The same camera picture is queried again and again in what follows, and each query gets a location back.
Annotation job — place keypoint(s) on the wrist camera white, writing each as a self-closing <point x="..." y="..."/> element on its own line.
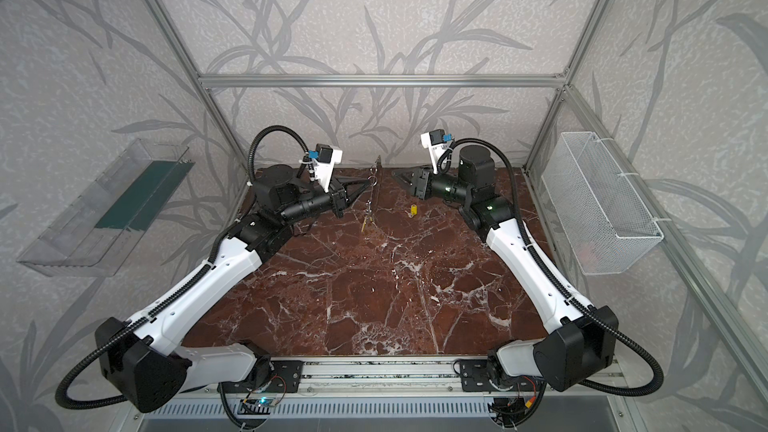
<point x="436" y="142"/>
<point x="321" y="162"/>

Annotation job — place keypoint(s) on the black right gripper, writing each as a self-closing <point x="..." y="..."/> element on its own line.
<point x="422" y="182"/>

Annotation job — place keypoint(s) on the clear plastic wall tray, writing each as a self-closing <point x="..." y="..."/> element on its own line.
<point x="94" y="236"/>

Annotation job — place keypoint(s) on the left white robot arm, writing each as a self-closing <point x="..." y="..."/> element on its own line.
<point x="150" y="365"/>

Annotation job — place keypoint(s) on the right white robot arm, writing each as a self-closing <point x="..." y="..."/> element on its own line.
<point x="575" y="346"/>

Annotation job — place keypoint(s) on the black mounting plate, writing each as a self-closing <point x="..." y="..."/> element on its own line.
<point x="281" y="376"/>
<point x="476" y="375"/>

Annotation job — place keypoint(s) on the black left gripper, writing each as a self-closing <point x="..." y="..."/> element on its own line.
<point x="337" y="198"/>

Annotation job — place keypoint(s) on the aluminium cage frame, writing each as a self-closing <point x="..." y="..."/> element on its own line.
<point x="742" y="343"/>

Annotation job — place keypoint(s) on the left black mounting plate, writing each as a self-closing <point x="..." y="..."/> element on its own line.
<point x="281" y="376"/>

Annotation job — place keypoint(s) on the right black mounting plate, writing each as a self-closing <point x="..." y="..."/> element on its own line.
<point x="476" y="375"/>

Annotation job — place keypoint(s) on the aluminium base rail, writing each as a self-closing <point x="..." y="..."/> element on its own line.
<point x="351" y="377"/>

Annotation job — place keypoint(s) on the left circuit board with wires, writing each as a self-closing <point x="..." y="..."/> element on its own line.
<point x="251" y="411"/>

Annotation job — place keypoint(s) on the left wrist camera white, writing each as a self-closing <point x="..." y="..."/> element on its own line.
<point x="321" y="162"/>

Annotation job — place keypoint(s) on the right connector with wires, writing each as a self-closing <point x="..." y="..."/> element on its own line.
<point x="510" y="413"/>

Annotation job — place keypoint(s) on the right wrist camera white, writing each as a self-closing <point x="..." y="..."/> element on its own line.
<point x="436" y="142"/>

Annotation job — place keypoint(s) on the silver metal key holder plate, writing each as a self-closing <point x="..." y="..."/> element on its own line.
<point x="374" y="174"/>

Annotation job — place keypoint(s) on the white wire mesh basket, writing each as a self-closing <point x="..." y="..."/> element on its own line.
<point x="607" y="224"/>

